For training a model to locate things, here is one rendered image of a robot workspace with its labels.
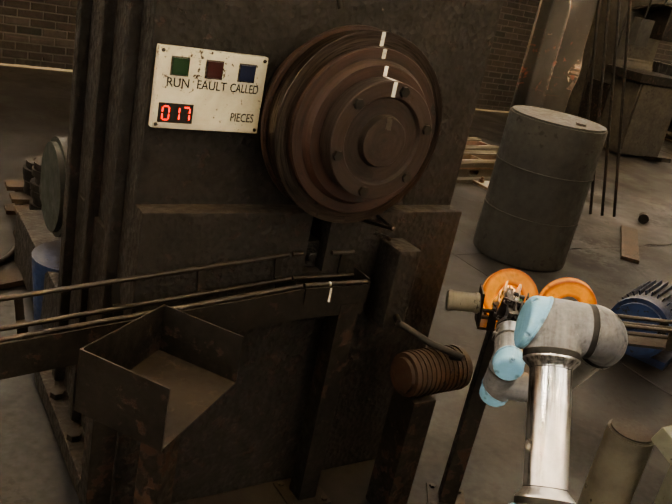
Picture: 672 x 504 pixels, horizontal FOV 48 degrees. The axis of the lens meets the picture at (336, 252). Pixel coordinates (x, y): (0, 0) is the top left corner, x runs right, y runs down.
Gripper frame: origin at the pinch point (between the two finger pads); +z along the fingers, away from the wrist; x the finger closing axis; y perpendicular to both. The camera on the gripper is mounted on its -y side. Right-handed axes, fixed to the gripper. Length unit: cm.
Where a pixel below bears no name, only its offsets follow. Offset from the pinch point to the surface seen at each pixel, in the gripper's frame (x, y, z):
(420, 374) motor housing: 18.5, -16.4, -25.4
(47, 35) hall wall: 394, -175, 450
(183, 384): 70, 4, -70
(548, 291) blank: -9.7, 4.9, -2.3
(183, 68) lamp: 89, 54, -28
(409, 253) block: 29.9, 8.6, -7.8
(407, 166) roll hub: 37, 38, -15
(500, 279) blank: 3.2, 2.8, 0.2
